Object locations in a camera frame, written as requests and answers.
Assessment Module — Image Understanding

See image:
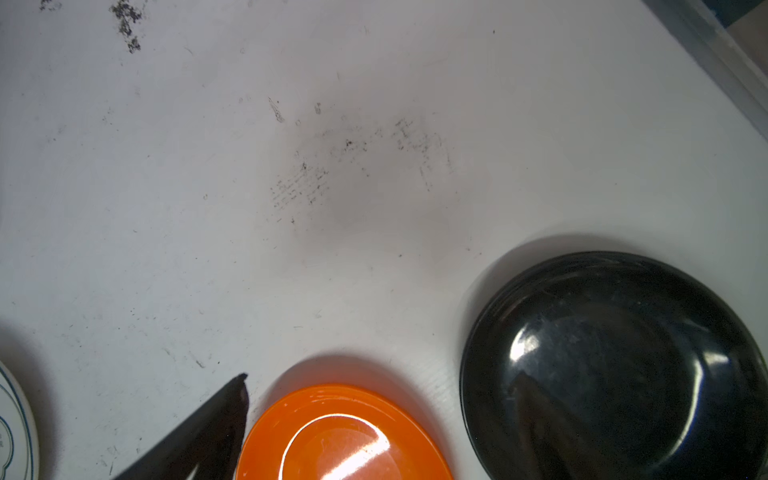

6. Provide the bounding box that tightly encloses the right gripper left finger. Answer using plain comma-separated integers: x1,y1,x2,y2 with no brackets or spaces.
117,373,249,479

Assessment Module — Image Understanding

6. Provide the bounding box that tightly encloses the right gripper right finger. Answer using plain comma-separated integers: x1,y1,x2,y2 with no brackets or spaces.
510,373,606,479

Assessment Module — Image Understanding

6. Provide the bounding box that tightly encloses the black plate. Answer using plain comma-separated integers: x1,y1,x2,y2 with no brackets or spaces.
459,251,767,479

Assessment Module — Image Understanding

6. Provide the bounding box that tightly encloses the orange plate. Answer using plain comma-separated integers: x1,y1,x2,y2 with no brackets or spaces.
235,384,453,479

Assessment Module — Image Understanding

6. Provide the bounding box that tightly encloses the white plate with flower outline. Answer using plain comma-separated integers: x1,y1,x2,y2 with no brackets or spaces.
0,364,40,480

